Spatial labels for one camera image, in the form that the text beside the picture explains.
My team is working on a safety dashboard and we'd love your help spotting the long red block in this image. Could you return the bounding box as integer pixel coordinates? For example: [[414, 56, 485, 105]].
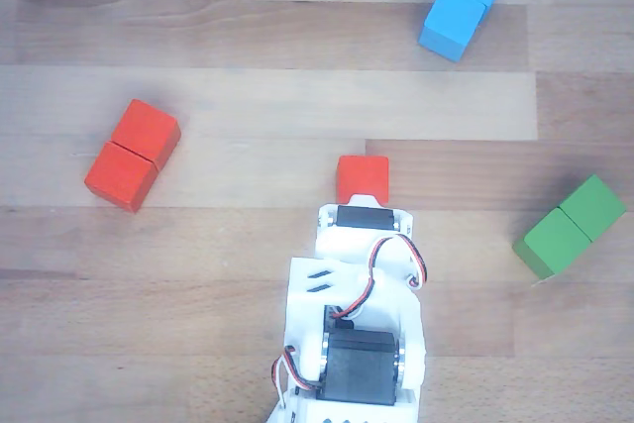
[[83, 98, 182, 214]]

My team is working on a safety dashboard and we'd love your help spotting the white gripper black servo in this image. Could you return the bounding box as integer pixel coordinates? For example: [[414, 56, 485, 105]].
[[315, 193, 431, 291]]

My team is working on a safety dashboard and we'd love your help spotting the gripper servo cable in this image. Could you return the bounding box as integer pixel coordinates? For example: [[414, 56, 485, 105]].
[[330, 234, 430, 320]]

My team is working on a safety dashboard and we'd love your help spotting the small red cube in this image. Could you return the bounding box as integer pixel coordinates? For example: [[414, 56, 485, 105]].
[[336, 155, 390, 206]]

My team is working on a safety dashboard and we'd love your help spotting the long green block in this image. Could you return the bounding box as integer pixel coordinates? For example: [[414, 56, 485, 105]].
[[512, 173, 628, 280]]

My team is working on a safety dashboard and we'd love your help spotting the long blue block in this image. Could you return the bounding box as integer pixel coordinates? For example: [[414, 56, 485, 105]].
[[417, 0, 510, 62]]

